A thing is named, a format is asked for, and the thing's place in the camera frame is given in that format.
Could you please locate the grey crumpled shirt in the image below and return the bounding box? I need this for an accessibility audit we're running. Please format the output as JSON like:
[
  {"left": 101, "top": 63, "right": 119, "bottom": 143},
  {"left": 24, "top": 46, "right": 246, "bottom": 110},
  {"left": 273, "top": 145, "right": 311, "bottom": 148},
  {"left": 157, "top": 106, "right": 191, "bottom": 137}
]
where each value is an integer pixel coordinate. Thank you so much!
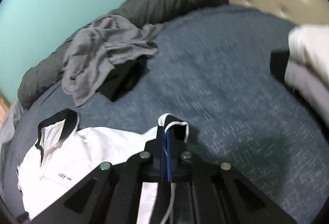
[{"left": 62, "top": 14, "right": 163, "bottom": 107}]

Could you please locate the blue patterned bed sheet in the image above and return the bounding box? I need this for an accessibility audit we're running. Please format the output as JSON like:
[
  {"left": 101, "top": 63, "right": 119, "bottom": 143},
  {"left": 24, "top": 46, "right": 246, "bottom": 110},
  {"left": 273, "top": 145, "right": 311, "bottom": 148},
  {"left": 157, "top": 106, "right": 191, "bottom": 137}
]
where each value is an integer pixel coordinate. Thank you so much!
[{"left": 2, "top": 5, "right": 328, "bottom": 223}]

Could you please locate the light grey blanket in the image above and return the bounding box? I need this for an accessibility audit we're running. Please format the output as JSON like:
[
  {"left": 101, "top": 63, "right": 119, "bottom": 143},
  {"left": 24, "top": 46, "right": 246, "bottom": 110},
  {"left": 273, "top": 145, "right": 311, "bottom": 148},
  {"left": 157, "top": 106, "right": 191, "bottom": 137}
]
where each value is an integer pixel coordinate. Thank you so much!
[{"left": 1, "top": 100, "right": 24, "bottom": 146}]

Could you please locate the black garment under grey shirt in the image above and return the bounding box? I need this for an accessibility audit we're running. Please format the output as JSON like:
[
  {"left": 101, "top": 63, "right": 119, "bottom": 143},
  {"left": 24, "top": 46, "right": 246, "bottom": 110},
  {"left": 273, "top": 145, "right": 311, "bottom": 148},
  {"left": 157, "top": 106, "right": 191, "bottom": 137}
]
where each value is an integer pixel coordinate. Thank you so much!
[{"left": 97, "top": 56, "right": 147, "bottom": 102}]

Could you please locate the folded white clothes stack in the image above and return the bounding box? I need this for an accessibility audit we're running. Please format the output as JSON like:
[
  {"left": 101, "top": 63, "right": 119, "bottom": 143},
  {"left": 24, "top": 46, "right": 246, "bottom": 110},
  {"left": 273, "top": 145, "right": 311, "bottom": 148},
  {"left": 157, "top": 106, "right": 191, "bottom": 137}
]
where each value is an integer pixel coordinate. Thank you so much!
[{"left": 284, "top": 24, "right": 328, "bottom": 124}]

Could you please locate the white polo shirt black collar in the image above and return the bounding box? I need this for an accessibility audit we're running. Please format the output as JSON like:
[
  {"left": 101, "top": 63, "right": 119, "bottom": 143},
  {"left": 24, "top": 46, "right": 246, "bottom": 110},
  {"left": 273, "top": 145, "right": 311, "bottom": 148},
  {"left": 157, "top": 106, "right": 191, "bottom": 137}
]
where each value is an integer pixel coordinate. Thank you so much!
[{"left": 16, "top": 107, "right": 191, "bottom": 224}]

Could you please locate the pink striped curtain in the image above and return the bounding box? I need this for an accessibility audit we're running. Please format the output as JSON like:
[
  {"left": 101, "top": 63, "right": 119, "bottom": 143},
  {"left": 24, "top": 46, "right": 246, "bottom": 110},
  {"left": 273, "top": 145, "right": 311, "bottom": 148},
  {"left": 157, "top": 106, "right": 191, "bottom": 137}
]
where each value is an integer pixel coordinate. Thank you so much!
[{"left": 0, "top": 93, "right": 11, "bottom": 124}]

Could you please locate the dark grey rolled duvet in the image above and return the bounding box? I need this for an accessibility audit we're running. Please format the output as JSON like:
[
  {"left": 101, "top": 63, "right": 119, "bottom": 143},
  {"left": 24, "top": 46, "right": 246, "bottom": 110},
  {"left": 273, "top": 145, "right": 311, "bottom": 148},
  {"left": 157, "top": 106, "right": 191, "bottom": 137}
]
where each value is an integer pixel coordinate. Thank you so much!
[{"left": 18, "top": 0, "right": 229, "bottom": 109}]

